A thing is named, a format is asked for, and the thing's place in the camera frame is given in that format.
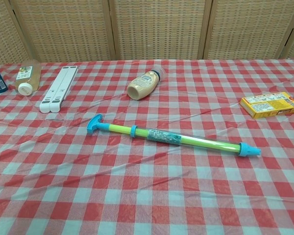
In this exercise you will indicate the amber drink bottle white cap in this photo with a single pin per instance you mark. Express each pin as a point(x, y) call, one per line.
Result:
point(29, 76)

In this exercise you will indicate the beige squeeze sauce bottle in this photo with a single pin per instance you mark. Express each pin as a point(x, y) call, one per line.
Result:
point(143, 84)

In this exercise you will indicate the white folding stand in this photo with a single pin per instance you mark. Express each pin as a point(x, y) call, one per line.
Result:
point(60, 88)

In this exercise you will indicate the red white checked tablecloth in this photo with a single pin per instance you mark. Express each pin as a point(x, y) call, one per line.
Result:
point(147, 191)

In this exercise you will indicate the yellow printed cardboard box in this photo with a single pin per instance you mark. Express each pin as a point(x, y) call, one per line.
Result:
point(269, 105)

